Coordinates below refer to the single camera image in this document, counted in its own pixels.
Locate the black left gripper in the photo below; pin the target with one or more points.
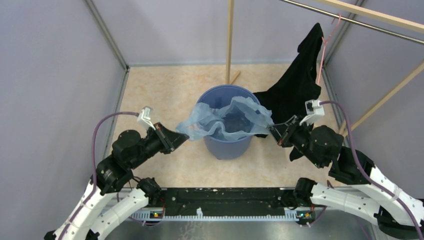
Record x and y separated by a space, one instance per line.
171 140

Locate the pink clothes hanger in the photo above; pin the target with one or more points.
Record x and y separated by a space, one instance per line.
325 42

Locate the wooden clothes rack frame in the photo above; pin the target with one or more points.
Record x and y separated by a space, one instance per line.
360 70

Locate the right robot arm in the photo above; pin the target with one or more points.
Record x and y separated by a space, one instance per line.
381 202

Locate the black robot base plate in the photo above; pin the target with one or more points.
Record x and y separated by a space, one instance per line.
228 202

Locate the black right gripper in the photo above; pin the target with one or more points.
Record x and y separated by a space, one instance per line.
282 132

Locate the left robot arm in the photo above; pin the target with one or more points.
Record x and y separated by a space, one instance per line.
129 151

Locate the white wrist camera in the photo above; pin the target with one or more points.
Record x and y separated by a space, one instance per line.
314 112
144 118

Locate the metal hanging rod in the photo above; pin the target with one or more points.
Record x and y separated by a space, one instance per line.
355 22

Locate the blue plastic trash bin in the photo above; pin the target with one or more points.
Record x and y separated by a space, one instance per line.
218 97

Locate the black hanging garment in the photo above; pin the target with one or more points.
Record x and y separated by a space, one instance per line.
287 97

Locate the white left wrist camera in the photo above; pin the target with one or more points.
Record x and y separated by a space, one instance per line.
144 118

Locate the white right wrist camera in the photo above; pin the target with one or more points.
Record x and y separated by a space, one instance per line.
314 112

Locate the light blue trash bag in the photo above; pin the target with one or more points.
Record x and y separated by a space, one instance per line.
243 117

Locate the white slotted cable duct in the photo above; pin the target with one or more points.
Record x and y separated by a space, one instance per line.
147 215

